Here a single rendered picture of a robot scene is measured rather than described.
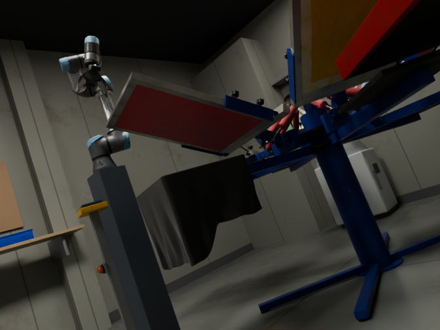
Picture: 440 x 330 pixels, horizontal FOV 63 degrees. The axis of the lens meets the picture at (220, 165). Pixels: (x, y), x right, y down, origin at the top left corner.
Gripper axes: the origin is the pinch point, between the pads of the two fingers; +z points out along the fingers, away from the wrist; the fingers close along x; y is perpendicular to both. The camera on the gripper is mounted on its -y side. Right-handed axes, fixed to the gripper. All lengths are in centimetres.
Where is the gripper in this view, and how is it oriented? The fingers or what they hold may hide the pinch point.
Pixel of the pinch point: (91, 95)
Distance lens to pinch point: 196.6
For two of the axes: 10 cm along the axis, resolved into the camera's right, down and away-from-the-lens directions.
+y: -4.6, 3.0, 8.3
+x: -8.8, -0.5, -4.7
